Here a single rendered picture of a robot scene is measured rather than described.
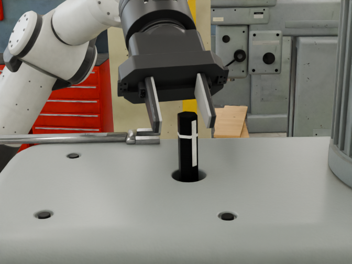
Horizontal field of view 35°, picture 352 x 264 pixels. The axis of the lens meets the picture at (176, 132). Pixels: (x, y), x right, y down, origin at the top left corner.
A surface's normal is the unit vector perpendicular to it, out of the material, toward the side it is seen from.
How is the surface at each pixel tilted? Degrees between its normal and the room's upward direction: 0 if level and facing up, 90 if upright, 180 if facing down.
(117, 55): 90
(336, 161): 90
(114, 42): 90
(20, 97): 96
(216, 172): 0
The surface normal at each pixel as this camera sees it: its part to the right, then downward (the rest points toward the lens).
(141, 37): 0.09, -0.65
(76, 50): 0.62, -0.14
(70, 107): -0.16, 0.33
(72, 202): -0.03, -0.94
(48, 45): 0.48, 0.27
